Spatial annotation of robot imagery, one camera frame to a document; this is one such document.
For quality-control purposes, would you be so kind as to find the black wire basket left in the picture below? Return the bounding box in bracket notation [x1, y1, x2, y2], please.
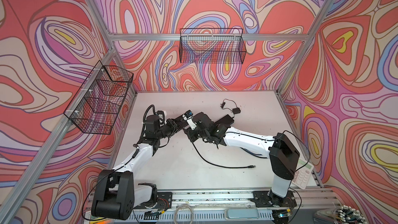
[64, 61, 134, 135]

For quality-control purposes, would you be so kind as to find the clear coiled cable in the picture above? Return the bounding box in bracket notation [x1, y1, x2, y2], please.
[173, 204, 195, 224]

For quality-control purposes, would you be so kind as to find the grey flat device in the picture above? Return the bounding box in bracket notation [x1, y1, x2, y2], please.
[225, 208, 260, 220]

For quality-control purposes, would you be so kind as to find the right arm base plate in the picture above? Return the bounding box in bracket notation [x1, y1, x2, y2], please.
[249, 190, 297, 208]

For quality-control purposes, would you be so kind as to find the black wire basket back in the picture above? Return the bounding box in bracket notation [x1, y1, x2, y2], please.
[179, 27, 247, 64]

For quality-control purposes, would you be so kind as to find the aluminium front rail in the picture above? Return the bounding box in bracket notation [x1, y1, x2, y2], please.
[104, 187, 341, 224]

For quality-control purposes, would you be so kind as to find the black wire basket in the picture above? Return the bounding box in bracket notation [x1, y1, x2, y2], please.
[179, 27, 247, 64]
[64, 61, 134, 135]

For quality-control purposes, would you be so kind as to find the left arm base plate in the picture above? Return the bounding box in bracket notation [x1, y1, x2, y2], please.
[134, 191, 173, 211]

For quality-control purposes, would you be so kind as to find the blue ethernet cable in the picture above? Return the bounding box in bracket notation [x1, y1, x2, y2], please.
[240, 147, 268, 159]

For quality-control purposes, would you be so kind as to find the wrist white camera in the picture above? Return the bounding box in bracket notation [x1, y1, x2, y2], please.
[183, 110, 197, 130]
[156, 111, 166, 125]

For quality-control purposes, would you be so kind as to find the box of coloured markers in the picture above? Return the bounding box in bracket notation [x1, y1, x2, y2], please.
[83, 216, 109, 224]

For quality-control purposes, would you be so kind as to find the white calculator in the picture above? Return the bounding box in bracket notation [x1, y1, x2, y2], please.
[292, 159, 314, 189]

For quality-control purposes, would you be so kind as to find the black network switch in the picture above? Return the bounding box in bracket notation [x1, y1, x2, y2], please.
[173, 113, 191, 130]
[215, 115, 234, 127]

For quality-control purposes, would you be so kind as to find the black power adapter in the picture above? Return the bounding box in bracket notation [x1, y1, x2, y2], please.
[220, 99, 241, 115]

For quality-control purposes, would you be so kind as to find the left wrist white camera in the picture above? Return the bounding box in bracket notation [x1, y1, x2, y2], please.
[156, 111, 166, 125]

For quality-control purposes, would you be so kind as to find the bundle of white-tipped cables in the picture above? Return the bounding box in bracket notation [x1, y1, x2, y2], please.
[313, 204, 369, 224]

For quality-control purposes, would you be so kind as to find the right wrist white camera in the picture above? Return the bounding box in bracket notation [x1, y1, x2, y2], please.
[183, 110, 197, 130]

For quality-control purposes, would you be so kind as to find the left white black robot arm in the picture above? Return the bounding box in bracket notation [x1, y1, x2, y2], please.
[91, 105, 192, 221]

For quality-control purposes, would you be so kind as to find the black ethernet cable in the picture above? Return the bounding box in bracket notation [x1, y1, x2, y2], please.
[191, 141, 256, 170]

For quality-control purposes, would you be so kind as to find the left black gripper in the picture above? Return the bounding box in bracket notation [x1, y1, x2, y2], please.
[154, 119, 184, 141]

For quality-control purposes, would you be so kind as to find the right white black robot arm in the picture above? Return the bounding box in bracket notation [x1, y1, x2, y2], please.
[183, 112, 300, 199]

